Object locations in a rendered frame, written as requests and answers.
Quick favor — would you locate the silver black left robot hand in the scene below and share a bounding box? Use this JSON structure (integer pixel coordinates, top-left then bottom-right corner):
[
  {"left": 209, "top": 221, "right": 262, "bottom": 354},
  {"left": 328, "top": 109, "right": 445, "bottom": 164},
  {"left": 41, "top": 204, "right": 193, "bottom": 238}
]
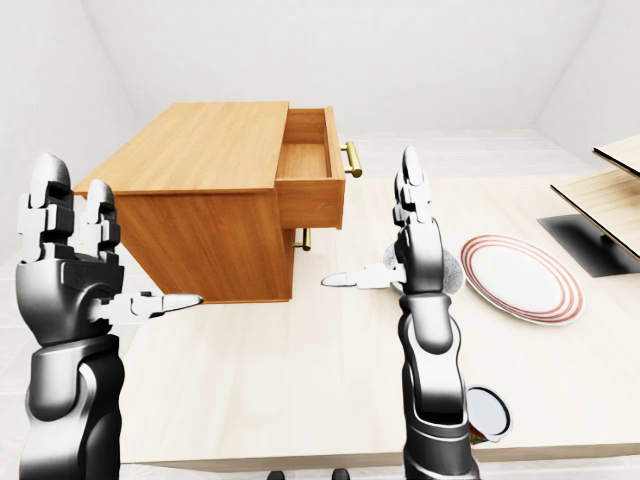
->
[{"left": 14, "top": 152, "right": 204, "bottom": 348}]

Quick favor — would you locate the white plate with red rings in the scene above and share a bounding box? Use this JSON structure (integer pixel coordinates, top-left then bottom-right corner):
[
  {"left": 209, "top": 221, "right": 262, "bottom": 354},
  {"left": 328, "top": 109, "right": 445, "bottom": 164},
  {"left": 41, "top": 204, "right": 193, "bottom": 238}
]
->
[{"left": 459, "top": 234, "right": 586, "bottom": 327}]

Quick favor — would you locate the tin with white lid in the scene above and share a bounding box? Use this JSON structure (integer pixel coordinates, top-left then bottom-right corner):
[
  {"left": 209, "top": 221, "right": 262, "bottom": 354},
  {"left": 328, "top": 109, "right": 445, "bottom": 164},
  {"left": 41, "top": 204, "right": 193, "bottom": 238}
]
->
[{"left": 464, "top": 384, "right": 515, "bottom": 447}]

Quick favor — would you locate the open wooden drawer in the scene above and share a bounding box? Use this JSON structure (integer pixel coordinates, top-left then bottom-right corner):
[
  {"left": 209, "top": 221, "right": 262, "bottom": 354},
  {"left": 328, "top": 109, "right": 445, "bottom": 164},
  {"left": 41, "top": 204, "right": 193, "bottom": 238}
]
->
[{"left": 274, "top": 105, "right": 347, "bottom": 231}]

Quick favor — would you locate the grey speckled bowl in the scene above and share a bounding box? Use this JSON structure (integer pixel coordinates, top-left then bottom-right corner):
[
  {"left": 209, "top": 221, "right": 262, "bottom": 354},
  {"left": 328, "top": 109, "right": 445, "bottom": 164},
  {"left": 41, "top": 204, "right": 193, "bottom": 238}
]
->
[{"left": 381, "top": 242, "right": 467, "bottom": 298}]

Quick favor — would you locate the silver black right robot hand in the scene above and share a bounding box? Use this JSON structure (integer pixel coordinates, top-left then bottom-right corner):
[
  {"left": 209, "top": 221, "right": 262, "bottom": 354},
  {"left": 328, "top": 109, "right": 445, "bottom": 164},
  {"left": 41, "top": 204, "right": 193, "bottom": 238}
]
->
[{"left": 320, "top": 145, "right": 451, "bottom": 298}]

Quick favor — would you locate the wooden shelf with black base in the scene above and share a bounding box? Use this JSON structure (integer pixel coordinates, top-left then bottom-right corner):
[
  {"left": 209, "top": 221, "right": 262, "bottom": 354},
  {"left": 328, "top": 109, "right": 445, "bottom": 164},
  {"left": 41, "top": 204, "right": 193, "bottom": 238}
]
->
[{"left": 536, "top": 132, "right": 640, "bottom": 279}]

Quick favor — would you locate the wooden cabinet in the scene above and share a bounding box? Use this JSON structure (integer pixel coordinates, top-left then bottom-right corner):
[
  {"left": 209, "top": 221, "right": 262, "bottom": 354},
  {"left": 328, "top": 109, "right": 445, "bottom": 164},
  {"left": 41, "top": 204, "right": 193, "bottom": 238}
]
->
[{"left": 73, "top": 101, "right": 297, "bottom": 305}]

